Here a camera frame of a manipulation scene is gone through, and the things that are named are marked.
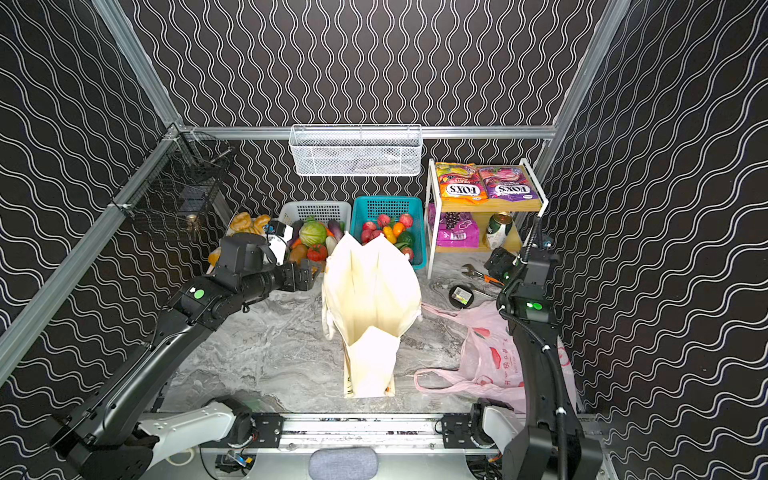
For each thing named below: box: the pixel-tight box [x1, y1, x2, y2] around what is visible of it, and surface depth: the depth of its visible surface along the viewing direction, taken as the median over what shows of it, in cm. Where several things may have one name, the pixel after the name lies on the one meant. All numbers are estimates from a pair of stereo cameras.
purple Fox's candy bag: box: [479, 165, 539, 202], surface depth 83 cm
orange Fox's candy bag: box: [436, 162, 488, 204], surface depth 83 cm
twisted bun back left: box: [230, 211, 251, 233], surface depth 117 cm
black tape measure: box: [448, 284, 474, 309], surface depth 100 cm
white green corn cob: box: [325, 236, 337, 256], surface depth 109 cm
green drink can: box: [486, 212, 513, 250], surface depth 87 cm
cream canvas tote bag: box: [321, 231, 423, 398], surface depth 77 cm
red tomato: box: [307, 244, 327, 262], surface depth 105 cm
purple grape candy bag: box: [427, 202, 480, 248], surface depth 90 cm
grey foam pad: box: [308, 447, 378, 480], surface depth 69 cm
